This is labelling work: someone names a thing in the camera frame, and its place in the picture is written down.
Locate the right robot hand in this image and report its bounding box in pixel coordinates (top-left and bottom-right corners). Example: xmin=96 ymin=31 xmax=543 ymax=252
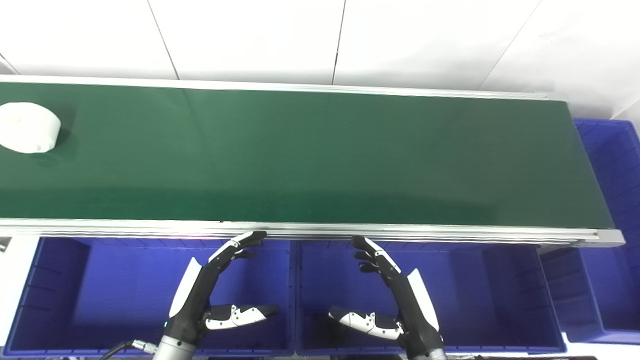
xmin=328 ymin=235 xmax=446 ymax=358

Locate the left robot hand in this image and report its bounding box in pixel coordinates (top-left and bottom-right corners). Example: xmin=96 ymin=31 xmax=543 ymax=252
xmin=164 ymin=230 xmax=280 ymax=347

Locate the green conveyor belt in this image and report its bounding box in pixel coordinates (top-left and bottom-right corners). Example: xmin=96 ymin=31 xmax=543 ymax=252
xmin=0 ymin=81 xmax=616 ymax=230
xmin=0 ymin=75 xmax=626 ymax=249

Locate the blue plastic bin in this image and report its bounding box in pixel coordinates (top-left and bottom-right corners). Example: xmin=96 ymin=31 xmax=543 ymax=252
xmin=2 ymin=236 xmax=297 ymax=357
xmin=294 ymin=239 xmax=568 ymax=357
xmin=539 ymin=118 xmax=640 ymax=346

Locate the white cylindrical plastic part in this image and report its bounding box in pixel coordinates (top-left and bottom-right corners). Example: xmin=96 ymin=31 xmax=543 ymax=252
xmin=0 ymin=102 xmax=62 ymax=154

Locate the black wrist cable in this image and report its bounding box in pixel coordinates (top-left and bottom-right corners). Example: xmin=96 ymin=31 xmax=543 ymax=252
xmin=100 ymin=339 xmax=159 ymax=360

